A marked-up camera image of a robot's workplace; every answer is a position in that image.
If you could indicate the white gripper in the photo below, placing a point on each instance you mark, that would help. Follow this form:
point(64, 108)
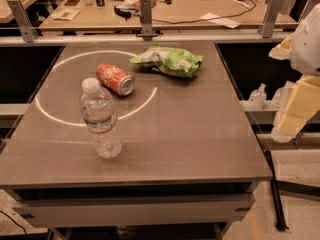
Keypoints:
point(307, 47)

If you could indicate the red coke can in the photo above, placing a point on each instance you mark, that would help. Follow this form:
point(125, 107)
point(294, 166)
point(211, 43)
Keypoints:
point(115, 79)

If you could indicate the small clear bottle on ledge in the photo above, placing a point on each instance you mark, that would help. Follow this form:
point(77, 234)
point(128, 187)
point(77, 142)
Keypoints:
point(257, 98)

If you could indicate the white paper sheet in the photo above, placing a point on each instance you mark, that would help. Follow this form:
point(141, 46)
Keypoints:
point(221, 21)

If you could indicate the green chip bag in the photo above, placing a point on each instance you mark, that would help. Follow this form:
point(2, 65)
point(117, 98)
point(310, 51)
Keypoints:
point(168, 60)

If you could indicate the black floor pole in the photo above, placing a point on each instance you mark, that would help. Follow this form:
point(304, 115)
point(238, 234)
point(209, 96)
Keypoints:
point(280, 218)

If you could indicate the white table drawer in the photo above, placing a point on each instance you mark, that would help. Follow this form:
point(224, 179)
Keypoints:
point(135, 211)

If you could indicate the black sunglasses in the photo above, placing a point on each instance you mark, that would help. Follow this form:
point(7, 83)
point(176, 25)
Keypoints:
point(121, 13)

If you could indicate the clear plastic water bottle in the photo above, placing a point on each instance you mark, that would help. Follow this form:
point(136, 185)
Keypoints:
point(99, 114)

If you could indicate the paper packet on desk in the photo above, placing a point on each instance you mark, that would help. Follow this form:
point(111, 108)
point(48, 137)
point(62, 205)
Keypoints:
point(66, 14)

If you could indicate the grey metal bracket right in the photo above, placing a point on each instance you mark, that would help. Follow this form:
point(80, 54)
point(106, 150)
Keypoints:
point(267, 27)

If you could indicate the grey metal bracket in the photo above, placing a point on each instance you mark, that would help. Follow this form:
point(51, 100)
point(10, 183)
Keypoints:
point(146, 31)
point(27, 31)
point(267, 27)

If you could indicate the grey metal bracket middle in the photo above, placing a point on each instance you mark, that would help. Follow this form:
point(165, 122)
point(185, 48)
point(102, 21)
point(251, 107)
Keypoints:
point(146, 31)

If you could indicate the grey metal bracket left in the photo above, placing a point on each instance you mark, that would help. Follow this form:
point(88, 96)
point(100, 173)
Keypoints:
point(27, 31)

